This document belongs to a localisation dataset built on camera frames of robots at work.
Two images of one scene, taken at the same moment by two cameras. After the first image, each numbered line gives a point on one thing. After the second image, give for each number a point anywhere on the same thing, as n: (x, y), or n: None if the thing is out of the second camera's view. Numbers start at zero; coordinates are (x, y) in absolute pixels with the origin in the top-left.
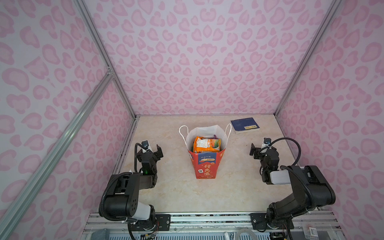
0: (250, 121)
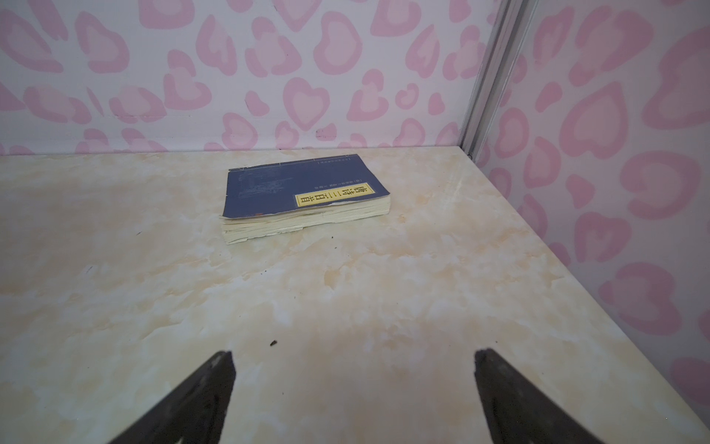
0: (265, 198)
